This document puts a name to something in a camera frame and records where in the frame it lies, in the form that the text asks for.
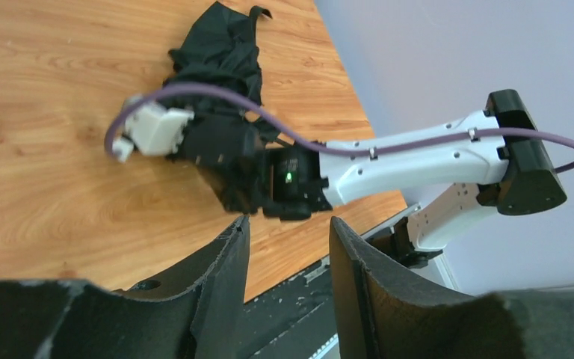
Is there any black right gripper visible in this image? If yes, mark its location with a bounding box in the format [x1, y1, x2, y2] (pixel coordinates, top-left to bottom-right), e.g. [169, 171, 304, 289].
[167, 114, 271, 215]

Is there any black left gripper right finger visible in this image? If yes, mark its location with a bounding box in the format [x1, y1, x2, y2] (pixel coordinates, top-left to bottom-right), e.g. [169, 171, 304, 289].
[329, 217, 574, 358]

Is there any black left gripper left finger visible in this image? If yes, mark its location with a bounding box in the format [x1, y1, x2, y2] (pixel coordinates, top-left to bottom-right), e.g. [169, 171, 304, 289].
[0, 216, 250, 358]

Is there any black folding umbrella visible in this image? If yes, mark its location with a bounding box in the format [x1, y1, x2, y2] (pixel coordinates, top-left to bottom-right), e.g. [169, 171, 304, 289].
[158, 1, 285, 144]

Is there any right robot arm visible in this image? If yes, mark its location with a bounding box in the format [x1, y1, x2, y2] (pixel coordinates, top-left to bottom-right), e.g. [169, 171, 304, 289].
[177, 89, 567, 253]

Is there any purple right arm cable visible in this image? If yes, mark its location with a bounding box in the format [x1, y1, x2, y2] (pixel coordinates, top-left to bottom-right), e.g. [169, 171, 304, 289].
[103, 82, 574, 174]

